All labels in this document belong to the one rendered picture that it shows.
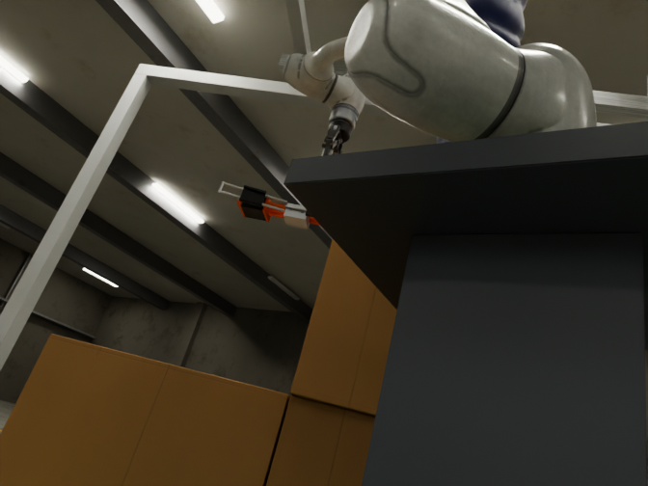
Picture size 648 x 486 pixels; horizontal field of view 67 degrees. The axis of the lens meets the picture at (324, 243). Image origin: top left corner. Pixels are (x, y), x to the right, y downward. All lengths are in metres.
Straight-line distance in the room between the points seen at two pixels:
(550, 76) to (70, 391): 1.13
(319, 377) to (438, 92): 0.65
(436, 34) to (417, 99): 0.08
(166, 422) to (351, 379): 0.41
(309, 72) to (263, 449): 1.09
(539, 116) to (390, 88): 0.21
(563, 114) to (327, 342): 0.65
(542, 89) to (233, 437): 0.86
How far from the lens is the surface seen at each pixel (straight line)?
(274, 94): 4.34
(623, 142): 0.51
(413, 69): 0.68
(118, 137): 4.54
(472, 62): 0.70
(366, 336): 1.10
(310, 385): 1.08
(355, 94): 1.68
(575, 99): 0.80
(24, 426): 1.32
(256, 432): 1.11
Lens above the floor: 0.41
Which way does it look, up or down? 24 degrees up
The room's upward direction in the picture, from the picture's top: 16 degrees clockwise
